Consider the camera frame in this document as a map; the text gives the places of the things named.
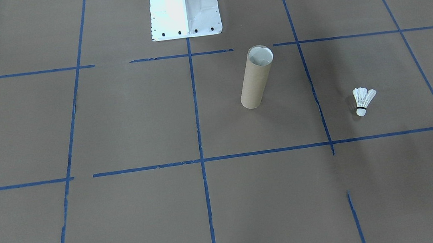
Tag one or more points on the white feather shuttlecock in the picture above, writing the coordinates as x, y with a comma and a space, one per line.
364, 100

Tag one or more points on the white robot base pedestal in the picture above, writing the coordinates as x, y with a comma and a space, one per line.
184, 8

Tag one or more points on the brown cardboard tube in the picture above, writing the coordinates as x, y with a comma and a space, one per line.
253, 85

